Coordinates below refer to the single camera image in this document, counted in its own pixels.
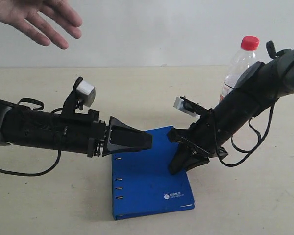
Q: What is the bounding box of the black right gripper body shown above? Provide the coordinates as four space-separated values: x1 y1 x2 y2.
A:
167 109 228 159

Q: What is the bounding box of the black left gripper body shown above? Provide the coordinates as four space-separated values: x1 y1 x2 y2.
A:
61 109 110 158

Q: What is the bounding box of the blue ring binder notebook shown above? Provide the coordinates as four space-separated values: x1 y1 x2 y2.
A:
111 126 195 220

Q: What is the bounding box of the clear water bottle red label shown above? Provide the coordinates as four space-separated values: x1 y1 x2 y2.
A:
219 35 259 102

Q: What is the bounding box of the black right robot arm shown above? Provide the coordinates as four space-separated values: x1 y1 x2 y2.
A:
167 41 294 175

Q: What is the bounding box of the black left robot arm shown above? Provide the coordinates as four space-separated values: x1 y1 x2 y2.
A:
0 100 152 157

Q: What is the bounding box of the person's open hand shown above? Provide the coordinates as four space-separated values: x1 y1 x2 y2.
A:
0 0 83 50

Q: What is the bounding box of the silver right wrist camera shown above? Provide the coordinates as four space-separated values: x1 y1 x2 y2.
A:
173 96 208 119

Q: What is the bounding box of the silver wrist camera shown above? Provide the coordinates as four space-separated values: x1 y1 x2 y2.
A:
61 76 97 116
173 96 208 119

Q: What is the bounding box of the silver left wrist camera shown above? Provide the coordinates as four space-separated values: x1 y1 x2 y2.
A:
61 76 97 116

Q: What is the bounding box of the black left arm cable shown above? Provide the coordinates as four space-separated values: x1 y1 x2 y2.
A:
0 97 64 177

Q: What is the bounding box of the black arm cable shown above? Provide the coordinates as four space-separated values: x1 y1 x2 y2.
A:
218 102 276 167
0 97 64 177

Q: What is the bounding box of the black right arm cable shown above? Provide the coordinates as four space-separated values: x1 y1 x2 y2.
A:
218 102 276 167

